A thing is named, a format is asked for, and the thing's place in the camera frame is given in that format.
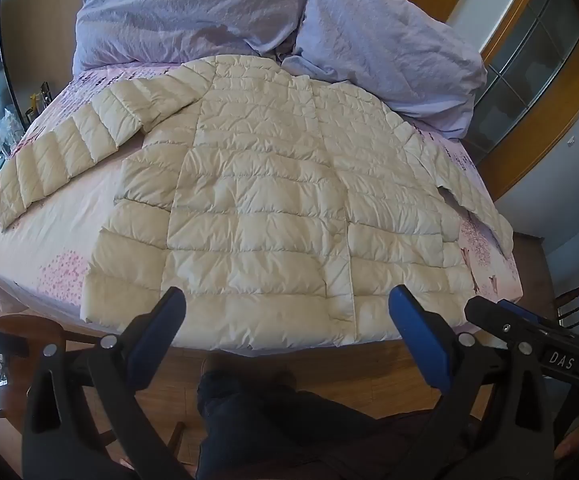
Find left lavender pillow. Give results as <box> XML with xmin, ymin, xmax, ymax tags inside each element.
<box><xmin>73</xmin><ymin>0</ymin><xmax>315</xmax><ymax>73</ymax></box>

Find frosted glass door panel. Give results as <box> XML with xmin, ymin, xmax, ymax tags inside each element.
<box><xmin>462</xmin><ymin>0</ymin><xmax>579</xmax><ymax>157</ymax></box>

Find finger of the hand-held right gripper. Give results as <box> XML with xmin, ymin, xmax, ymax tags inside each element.
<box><xmin>464</xmin><ymin>296</ymin><xmax>570</xmax><ymax>361</ymax></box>
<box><xmin>499</xmin><ymin>299</ymin><xmax>566</xmax><ymax>334</ymax></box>

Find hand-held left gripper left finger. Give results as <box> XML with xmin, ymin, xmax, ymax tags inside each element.
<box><xmin>22</xmin><ymin>286</ymin><xmax>205</xmax><ymax>480</ymax></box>

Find person's dark trouser legs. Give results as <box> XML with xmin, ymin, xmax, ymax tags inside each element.
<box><xmin>196</xmin><ymin>370</ymin><xmax>420</xmax><ymax>480</ymax></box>

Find lavender pillow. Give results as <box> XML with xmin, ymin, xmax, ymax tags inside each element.
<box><xmin>73</xmin><ymin>0</ymin><xmax>315</xmax><ymax>73</ymax></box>
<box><xmin>282</xmin><ymin>0</ymin><xmax>489</xmax><ymax>141</ymax></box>

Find cream quilted puffer jacket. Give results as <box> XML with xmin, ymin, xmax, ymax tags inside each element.
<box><xmin>0</xmin><ymin>55</ymin><xmax>515</xmax><ymax>353</ymax></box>

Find right lavender pillow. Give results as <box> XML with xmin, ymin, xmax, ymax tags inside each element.
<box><xmin>282</xmin><ymin>0</ymin><xmax>489</xmax><ymax>141</ymax></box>

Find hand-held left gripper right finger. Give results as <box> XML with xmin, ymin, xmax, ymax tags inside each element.
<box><xmin>388</xmin><ymin>285</ymin><xmax>557</xmax><ymax>480</ymax></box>

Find bed with pink floral sheet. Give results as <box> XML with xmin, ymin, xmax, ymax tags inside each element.
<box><xmin>0</xmin><ymin>57</ymin><xmax>525</xmax><ymax>351</ymax></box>

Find wooden slatted chair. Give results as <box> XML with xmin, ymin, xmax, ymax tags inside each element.
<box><xmin>553</xmin><ymin>281</ymin><xmax>579</xmax><ymax>335</ymax></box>

